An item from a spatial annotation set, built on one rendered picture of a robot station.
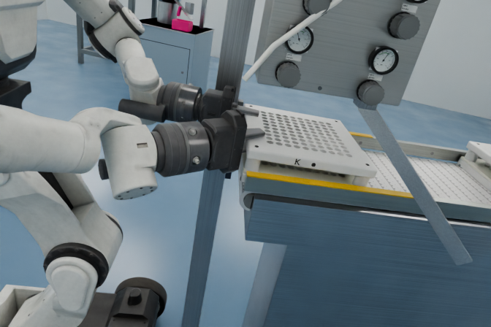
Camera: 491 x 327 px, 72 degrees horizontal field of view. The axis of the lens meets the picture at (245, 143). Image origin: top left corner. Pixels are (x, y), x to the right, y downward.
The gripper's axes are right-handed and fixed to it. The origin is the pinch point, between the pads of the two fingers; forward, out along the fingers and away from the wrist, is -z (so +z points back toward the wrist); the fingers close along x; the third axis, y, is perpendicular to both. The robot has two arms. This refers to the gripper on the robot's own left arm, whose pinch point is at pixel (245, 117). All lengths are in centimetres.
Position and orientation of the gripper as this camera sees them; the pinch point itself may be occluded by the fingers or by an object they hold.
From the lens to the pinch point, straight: 75.9
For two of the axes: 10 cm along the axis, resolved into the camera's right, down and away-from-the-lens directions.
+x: -1.8, 8.9, 4.3
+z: -9.8, -2.1, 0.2
